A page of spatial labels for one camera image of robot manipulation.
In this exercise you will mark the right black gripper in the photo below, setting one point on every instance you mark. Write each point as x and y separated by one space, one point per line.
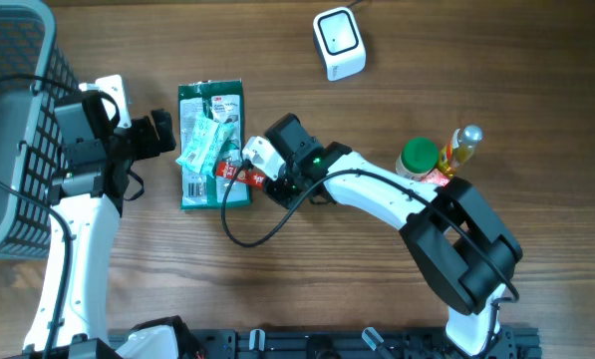
272 188

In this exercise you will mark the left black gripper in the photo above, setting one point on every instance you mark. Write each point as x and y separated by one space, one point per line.
148 144

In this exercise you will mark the green 3M gloves packet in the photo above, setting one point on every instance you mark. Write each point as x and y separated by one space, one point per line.
223 102

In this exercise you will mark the mint green wipes packet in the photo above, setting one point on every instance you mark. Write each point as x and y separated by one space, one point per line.
207 138

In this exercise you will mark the green lid stock jar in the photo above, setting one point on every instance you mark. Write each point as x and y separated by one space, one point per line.
418 157

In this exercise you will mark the orange white tissue pack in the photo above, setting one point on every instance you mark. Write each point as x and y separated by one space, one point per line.
436 177

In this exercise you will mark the yellow dish soap bottle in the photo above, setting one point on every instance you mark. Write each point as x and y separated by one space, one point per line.
459 149

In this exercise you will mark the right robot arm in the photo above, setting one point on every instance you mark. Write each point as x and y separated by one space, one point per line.
465 253

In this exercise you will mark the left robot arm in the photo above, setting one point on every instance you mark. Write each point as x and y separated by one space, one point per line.
86 201

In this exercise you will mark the white barcode scanner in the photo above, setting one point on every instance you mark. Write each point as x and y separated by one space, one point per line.
338 41

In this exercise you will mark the grey plastic mesh basket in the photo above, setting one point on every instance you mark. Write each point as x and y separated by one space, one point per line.
34 74

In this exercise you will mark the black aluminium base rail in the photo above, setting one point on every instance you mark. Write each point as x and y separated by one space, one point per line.
421 342

